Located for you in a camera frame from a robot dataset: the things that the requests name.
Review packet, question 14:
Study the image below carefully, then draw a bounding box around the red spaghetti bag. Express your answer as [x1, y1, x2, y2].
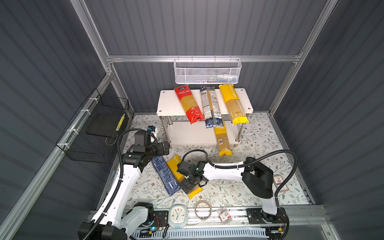
[174, 85, 205, 125]

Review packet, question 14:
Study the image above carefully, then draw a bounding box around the white alarm clock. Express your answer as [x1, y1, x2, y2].
[168, 204, 189, 229]

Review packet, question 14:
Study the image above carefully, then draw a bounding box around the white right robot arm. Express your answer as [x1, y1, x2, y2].
[177, 157, 279, 223]

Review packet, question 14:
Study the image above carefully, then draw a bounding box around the blue pasta box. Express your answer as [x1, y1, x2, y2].
[151, 156, 181, 196]

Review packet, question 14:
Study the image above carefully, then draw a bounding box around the black corrugated left cable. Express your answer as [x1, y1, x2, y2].
[80, 128, 149, 240]

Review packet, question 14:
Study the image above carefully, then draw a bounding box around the dark blue clear spaghetti bag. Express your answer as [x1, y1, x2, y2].
[200, 86, 225, 129]

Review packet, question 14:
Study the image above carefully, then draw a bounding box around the small clear packet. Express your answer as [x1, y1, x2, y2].
[216, 207, 232, 225]

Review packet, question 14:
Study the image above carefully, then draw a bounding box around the yellow Pastatime bag front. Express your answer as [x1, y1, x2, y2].
[167, 155, 203, 199]

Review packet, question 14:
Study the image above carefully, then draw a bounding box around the black wire side basket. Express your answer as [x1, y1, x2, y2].
[57, 90, 131, 164]

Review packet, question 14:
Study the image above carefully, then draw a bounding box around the yellow Pastatime spaghetti bag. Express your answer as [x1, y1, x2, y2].
[219, 84, 250, 125]

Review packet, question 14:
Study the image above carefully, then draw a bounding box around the white two-tier shelf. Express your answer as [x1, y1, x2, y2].
[157, 88, 254, 146]

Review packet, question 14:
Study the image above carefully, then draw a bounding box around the small card box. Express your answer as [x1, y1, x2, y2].
[273, 175, 289, 193]

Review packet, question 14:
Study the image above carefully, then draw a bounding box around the clear tape roll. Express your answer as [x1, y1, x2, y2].
[194, 200, 213, 221]

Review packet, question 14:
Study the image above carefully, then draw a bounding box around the white wire wall basket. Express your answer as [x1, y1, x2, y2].
[173, 57, 242, 85]

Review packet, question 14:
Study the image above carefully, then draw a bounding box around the yellow spaghetti bag with barcode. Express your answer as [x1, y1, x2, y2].
[214, 122, 233, 157]

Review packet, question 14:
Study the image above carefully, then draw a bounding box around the yellow marker in basket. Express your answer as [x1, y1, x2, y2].
[116, 114, 126, 132]

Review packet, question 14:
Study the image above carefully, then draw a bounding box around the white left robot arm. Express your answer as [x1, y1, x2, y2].
[78, 142, 170, 240]

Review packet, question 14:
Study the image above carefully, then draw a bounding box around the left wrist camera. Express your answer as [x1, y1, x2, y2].
[147, 125, 158, 143]

